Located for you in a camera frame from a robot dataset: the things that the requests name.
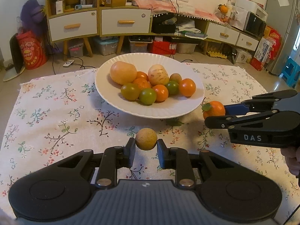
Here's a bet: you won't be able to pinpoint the small clear storage box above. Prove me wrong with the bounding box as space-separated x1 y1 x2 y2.
68 39 84 58

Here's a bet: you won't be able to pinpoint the beige storage box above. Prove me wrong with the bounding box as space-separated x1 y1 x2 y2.
176 43 196 54

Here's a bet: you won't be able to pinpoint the black power cable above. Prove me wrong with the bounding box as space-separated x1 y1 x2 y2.
167 0 181 14

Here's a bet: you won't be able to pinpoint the black bag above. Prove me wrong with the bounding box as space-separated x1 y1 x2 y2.
152 14 176 34

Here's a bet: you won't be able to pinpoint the speckled yellow grapefruit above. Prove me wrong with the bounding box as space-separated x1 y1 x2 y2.
148 65 170 86

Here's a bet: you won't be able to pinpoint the wooden cabinet with white drawers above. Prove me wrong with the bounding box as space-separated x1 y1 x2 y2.
46 0 99 55

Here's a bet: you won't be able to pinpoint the grey refrigerator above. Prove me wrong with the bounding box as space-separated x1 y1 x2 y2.
265 0 300 75

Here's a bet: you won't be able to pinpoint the stack of papers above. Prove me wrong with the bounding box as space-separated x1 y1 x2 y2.
177 19 208 39

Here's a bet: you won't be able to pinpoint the clear box dark contents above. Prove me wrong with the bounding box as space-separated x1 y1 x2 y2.
129 36 153 53

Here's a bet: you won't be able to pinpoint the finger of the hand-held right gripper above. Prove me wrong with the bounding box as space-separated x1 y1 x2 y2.
205 110 279 129
224 89 298 115

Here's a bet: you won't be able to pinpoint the white printed carton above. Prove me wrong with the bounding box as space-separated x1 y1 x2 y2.
235 49 252 64

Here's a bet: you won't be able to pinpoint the red gift box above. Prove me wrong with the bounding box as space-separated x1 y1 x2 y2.
264 26 282 59

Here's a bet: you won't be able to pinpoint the blue white appliance carton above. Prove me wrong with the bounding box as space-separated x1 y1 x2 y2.
254 36 272 60

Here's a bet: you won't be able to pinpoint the clear box blue lid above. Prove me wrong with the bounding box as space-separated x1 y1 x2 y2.
94 37 119 56

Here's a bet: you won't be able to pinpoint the yellow egg carton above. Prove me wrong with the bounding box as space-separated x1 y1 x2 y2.
207 46 229 59

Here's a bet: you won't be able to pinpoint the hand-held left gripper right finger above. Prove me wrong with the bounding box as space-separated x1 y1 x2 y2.
157 139 252 188

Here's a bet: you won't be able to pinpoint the white cardboard box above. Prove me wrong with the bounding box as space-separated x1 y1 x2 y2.
235 0 269 16

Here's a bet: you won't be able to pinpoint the purple plush toy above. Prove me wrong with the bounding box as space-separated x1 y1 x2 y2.
20 0 47 50

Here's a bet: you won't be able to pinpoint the floral tablecloth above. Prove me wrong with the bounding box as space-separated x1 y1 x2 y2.
0 62 300 208

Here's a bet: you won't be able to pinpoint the white microwave oven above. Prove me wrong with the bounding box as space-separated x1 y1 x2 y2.
244 10 268 38

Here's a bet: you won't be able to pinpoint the white ribbed plate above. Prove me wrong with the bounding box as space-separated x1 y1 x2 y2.
94 53 205 119

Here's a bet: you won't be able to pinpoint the wooden low sideboard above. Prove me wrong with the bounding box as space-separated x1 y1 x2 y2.
151 12 260 57

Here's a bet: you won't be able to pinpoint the red cardboard box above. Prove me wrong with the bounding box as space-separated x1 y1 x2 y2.
149 40 177 55

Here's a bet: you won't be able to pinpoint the blue plastic stool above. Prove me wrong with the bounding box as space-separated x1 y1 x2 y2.
281 56 300 88

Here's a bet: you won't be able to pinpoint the pink fringed cloth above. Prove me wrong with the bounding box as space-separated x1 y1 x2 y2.
133 0 227 24

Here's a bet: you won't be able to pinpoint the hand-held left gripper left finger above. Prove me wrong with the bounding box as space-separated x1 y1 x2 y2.
41 137 136 188

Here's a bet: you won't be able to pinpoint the person's right hand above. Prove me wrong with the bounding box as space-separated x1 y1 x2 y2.
281 145 300 176

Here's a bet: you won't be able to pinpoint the smooth yellow grapefruit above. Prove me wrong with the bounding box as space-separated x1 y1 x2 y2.
110 61 137 85

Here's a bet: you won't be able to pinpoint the tiered fruit stand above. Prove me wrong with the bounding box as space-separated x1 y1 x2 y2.
215 3 232 24

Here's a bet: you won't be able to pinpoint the red printed bag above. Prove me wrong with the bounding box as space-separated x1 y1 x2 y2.
16 30 48 70

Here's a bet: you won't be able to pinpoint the orange mandarin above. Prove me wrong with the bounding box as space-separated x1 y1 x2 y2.
135 71 149 81
179 78 197 97
202 100 226 120
152 84 169 102
132 78 152 90

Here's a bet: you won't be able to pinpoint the round brown fruit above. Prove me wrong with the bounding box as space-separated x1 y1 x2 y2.
169 73 183 84
135 128 158 151

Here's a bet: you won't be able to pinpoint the wooden cabinet white drawer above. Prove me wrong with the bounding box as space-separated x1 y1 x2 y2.
98 0 153 54

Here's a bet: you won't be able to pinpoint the olive green mandarin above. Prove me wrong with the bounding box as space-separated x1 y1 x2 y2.
120 83 141 101

